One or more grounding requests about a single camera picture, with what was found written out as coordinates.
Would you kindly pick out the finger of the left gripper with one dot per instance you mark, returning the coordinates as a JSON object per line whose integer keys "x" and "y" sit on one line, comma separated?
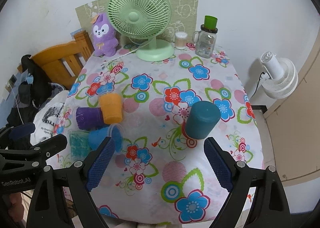
{"x": 51, "y": 146}
{"x": 21, "y": 131}

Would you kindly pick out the orange cup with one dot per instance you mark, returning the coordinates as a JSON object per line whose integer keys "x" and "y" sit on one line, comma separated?
{"x": 111, "y": 108}

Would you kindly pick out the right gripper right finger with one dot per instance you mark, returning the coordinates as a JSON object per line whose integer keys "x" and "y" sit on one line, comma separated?
{"x": 269, "y": 206}

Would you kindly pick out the black clothing pile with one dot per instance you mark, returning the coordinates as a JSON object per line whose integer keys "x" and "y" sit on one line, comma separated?
{"x": 32, "y": 93}

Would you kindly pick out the white printed t-shirt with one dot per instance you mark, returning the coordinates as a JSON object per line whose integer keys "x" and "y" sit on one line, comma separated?
{"x": 47, "y": 118}

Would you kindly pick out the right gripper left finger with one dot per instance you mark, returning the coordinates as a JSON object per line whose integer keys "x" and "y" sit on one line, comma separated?
{"x": 48, "y": 205}

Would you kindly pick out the purple plush bunny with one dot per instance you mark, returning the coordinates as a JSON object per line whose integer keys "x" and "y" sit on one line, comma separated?
{"x": 104, "y": 36}

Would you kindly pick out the turquoise clear cup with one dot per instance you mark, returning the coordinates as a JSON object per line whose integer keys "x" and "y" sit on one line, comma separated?
{"x": 78, "y": 140}

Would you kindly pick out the purple cup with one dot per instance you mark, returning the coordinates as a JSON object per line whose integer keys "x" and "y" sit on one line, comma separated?
{"x": 88, "y": 118}

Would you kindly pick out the wooden chair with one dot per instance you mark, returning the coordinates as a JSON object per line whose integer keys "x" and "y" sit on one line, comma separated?
{"x": 59, "y": 64}

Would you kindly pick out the green desk fan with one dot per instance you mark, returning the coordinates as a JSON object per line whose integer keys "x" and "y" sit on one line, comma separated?
{"x": 143, "y": 20}

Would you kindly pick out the white floor fan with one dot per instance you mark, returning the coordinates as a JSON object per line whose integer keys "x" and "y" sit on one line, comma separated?
{"x": 282, "y": 76}

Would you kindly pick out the cotton swab container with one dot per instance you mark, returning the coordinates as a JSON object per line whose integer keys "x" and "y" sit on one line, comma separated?
{"x": 181, "y": 40}

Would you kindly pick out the dark teal cup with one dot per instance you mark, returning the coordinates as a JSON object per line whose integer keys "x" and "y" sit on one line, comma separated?
{"x": 202, "y": 119}

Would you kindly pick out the green plastic cup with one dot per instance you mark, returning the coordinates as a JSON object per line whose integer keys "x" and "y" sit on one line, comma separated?
{"x": 210, "y": 22}

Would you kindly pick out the blue cup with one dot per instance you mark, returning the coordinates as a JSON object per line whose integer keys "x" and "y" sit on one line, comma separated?
{"x": 113, "y": 131}

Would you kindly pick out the floral tablecloth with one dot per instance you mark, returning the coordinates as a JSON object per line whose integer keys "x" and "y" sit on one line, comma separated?
{"x": 161, "y": 175}

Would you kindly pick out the glass jar mug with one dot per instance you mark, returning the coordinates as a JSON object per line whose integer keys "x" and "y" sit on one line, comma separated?
{"x": 204, "y": 41}

